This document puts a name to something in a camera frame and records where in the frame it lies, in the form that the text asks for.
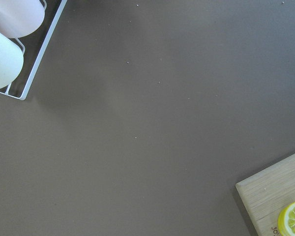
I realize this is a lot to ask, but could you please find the wooden cutting board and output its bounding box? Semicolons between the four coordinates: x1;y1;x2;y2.
236;154;295;236

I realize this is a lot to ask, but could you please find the white plastic cup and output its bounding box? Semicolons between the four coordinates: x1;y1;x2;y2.
0;33;24;89

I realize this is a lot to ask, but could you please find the pink plastic cup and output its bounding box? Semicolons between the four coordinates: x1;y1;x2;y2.
0;0;45;38

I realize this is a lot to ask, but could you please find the lemon slice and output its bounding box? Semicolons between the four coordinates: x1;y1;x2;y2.
277;202;295;236

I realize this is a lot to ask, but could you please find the white wire cup rack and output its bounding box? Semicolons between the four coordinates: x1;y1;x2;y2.
0;0;67;100

